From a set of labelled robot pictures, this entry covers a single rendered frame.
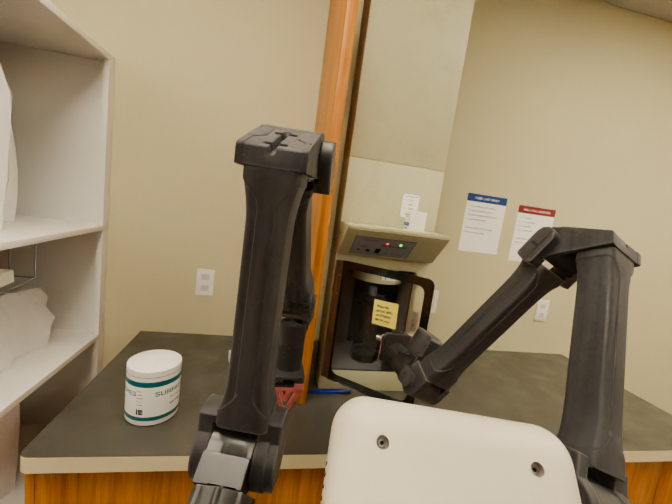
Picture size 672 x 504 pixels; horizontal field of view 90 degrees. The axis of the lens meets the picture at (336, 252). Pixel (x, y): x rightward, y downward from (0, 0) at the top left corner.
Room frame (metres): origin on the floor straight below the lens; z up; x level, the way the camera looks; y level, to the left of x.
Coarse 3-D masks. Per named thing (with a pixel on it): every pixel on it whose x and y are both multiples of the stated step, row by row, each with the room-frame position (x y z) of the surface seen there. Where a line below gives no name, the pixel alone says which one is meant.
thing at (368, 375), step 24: (360, 264) 1.02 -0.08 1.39; (360, 288) 1.02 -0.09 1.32; (384, 288) 0.98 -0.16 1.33; (408, 288) 0.95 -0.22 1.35; (432, 288) 0.91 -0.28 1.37; (336, 312) 1.05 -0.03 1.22; (360, 312) 1.01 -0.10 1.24; (408, 312) 0.94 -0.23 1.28; (336, 336) 1.04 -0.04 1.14; (360, 336) 1.00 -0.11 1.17; (336, 360) 1.04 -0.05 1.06; (360, 360) 1.00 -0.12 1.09; (360, 384) 0.99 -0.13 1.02; (384, 384) 0.96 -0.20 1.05
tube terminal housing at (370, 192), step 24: (360, 168) 1.08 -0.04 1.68; (384, 168) 1.09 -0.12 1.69; (408, 168) 1.11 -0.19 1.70; (360, 192) 1.08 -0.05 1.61; (384, 192) 1.09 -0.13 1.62; (408, 192) 1.11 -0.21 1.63; (432, 192) 1.13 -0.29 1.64; (336, 216) 1.15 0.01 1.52; (360, 216) 1.08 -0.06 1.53; (384, 216) 1.10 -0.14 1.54; (432, 216) 1.13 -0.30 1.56; (336, 240) 1.10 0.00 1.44; (384, 264) 1.10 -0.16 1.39; (408, 264) 1.12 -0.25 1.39; (336, 384) 1.08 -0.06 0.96
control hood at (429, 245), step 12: (348, 228) 0.96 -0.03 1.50; (360, 228) 0.97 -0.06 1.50; (372, 228) 0.97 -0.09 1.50; (384, 228) 0.98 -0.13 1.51; (396, 228) 1.06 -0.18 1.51; (348, 240) 1.00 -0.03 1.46; (408, 240) 1.01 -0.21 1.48; (420, 240) 1.02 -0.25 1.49; (432, 240) 1.02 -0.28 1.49; (444, 240) 1.02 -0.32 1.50; (348, 252) 1.04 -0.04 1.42; (420, 252) 1.06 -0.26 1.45; (432, 252) 1.06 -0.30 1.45
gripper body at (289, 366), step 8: (280, 352) 0.69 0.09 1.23; (288, 352) 0.69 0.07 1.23; (296, 352) 0.69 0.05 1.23; (280, 360) 0.69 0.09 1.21; (288, 360) 0.69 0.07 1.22; (296, 360) 0.69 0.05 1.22; (280, 368) 0.69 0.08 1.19; (288, 368) 0.69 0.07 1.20; (296, 368) 0.69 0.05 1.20; (280, 376) 0.66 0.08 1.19; (288, 376) 0.67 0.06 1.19; (296, 376) 0.67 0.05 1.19; (304, 376) 0.68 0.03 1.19
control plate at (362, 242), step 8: (360, 240) 1.00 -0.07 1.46; (368, 240) 1.00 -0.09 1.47; (376, 240) 1.00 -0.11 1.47; (384, 240) 1.01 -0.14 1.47; (392, 240) 1.01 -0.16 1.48; (352, 248) 1.03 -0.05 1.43; (360, 248) 1.03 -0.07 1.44; (368, 248) 1.03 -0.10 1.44; (384, 248) 1.04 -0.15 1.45; (392, 248) 1.04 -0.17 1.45; (400, 248) 1.04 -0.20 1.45; (408, 248) 1.04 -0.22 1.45; (384, 256) 1.07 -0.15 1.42; (392, 256) 1.07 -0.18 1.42; (400, 256) 1.07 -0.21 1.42
